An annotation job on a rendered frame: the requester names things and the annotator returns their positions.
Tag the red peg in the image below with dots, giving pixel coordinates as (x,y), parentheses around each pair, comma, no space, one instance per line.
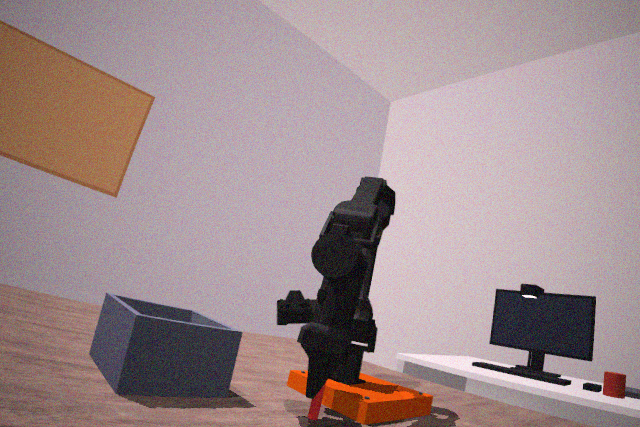
(316,404)

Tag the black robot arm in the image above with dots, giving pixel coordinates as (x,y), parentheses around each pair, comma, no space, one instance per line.
(345,255)

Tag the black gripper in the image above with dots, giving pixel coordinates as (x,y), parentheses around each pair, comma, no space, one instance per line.
(327,343)

